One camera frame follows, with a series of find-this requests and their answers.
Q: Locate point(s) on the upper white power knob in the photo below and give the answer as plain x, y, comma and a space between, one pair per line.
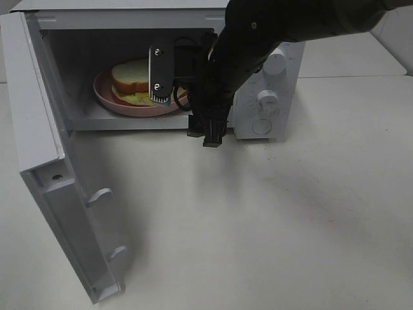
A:
276, 62

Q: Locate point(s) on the sandwich with lettuce and cheese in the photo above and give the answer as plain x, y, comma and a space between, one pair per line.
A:
130, 84

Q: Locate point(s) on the white microwave door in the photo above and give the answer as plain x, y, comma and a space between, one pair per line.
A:
46, 157

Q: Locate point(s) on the pink round plate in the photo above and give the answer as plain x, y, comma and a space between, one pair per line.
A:
103, 90

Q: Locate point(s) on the lower white timer knob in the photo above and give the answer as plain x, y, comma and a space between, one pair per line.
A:
268, 101

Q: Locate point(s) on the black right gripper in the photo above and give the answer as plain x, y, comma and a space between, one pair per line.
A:
222, 70

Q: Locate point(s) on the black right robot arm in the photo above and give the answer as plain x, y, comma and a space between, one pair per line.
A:
253, 29

